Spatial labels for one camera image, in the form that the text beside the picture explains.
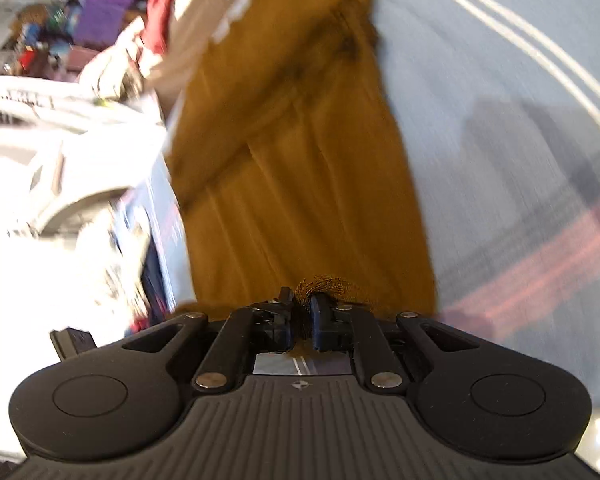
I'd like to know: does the beige covered massage bed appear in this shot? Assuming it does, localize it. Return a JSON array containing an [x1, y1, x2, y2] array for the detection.
[[139, 0, 282, 113]]

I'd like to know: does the white crumpled blanket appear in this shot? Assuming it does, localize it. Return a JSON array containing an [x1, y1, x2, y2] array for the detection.
[[77, 16, 147, 102]]

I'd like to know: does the purple hanging cloth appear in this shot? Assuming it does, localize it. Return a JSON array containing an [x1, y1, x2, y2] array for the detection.
[[72, 0, 147, 50]]

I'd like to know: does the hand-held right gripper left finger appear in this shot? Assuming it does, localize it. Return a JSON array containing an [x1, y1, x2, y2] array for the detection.
[[122, 287, 297, 392]]

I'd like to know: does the white curved machine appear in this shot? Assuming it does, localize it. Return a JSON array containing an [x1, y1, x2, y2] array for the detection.
[[0, 74, 167, 237]]

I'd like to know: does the red padded jacket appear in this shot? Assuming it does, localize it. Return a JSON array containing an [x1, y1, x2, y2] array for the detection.
[[138, 0, 189, 57]]

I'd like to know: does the brown garment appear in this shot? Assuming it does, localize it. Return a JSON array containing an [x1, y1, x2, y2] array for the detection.
[[162, 0, 439, 347]]

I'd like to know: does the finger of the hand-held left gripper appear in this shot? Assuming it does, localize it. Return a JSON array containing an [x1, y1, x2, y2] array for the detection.
[[49, 327, 98, 362]]

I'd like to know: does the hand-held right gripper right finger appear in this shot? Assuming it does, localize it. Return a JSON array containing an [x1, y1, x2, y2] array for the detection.
[[307, 292, 482, 391]]

